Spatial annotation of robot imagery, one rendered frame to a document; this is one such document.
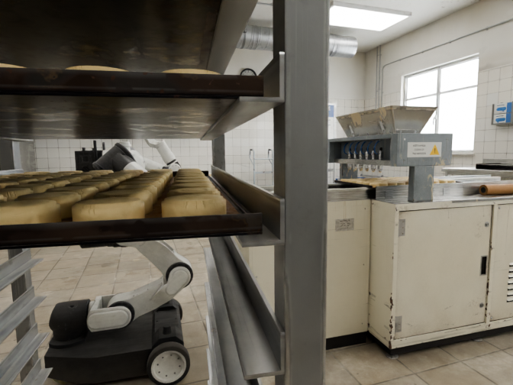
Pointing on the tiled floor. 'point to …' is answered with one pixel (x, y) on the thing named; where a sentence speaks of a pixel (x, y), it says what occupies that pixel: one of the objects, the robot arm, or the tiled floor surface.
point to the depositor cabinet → (440, 271)
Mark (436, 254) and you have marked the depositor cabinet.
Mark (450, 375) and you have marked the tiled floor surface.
